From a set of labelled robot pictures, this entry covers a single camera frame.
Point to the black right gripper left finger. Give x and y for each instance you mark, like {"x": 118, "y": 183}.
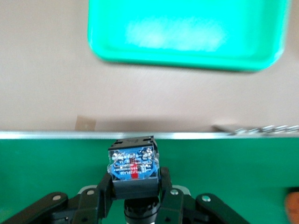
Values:
{"x": 93, "y": 205}

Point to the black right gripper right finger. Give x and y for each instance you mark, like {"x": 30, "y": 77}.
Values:
{"x": 180, "y": 205}

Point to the green push button switch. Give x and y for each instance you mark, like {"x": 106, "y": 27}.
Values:
{"x": 133, "y": 168}

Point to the orange 4680 battery cylinder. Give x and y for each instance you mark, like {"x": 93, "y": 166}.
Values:
{"x": 293, "y": 203}

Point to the green belt conveyor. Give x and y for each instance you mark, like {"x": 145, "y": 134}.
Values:
{"x": 46, "y": 168}

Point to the brown tape piece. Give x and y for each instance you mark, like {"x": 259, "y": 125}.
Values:
{"x": 85, "y": 122}

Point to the green plastic tray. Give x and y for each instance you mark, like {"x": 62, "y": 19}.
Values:
{"x": 187, "y": 23}

